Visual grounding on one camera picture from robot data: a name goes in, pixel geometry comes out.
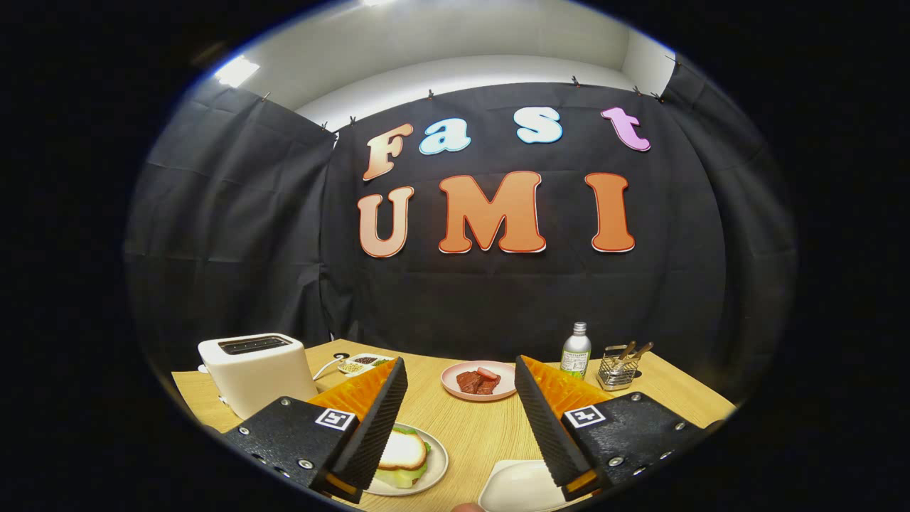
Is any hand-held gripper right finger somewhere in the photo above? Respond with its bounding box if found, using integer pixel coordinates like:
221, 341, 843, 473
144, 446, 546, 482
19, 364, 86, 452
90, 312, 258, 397
514, 356, 712, 502

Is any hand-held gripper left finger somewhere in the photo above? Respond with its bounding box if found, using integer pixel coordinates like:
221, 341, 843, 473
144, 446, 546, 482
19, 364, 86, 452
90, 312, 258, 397
223, 357, 410, 503

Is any green lettuce leaf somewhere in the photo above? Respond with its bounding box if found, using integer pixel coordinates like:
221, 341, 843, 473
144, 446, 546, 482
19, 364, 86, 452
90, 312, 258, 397
375, 444, 432, 489

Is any white divided bean tray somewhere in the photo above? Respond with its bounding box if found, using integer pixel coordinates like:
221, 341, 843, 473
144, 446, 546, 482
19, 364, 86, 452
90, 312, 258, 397
337, 353, 394, 375

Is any white oval dish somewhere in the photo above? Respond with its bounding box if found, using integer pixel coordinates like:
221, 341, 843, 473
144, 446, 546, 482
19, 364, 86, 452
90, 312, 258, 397
478, 459, 569, 512

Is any white round plate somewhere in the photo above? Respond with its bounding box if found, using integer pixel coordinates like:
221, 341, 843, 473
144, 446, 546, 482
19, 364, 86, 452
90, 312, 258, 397
364, 423, 449, 497

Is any silver bottle green label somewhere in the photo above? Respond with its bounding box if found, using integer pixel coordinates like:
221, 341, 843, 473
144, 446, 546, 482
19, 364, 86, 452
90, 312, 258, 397
560, 322, 592, 379

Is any pink plate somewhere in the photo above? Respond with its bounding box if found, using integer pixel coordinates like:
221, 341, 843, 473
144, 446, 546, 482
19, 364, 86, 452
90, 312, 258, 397
440, 361, 518, 402

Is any white toaster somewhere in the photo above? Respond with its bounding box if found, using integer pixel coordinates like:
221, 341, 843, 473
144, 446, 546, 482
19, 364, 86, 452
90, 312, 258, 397
198, 333, 319, 420

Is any black backdrop cloth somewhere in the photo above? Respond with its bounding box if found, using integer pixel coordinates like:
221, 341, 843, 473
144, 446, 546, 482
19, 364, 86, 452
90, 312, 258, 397
122, 53, 801, 406

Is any ceiling light panel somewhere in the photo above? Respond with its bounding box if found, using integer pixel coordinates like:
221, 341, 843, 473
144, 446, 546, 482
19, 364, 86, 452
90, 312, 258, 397
215, 55, 261, 89

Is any metal wire utensil basket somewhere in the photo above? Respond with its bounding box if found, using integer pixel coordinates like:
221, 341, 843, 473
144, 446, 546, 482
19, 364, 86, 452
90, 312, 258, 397
597, 345, 641, 391

